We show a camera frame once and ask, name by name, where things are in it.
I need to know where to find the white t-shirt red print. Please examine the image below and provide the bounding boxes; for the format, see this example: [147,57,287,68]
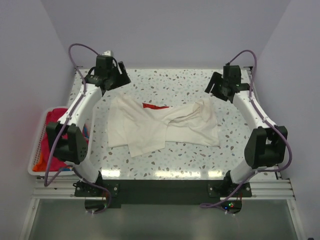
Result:
[107,94,220,158]

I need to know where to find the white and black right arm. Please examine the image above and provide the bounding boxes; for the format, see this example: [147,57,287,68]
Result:
[205,64,288,197]

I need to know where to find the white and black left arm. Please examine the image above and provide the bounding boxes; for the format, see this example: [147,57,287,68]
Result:
[46,54,131,196]

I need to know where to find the blue garment in basket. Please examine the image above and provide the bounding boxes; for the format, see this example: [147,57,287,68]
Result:
[82,125,90,140]

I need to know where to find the orange garment in basket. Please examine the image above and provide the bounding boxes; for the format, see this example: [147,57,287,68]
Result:
[32,162,47,173]

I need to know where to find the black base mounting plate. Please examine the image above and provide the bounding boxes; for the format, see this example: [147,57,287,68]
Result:
[73,179,252,213]

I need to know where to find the white plastic laundry basket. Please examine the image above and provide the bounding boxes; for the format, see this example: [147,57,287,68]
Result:
[26,106,92,178]

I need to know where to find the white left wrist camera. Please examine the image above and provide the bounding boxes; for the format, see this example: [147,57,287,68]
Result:
[101,50,114,57]

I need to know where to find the aluminium frame rail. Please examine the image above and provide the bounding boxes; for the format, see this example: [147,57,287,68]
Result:
[34,68,294,200]

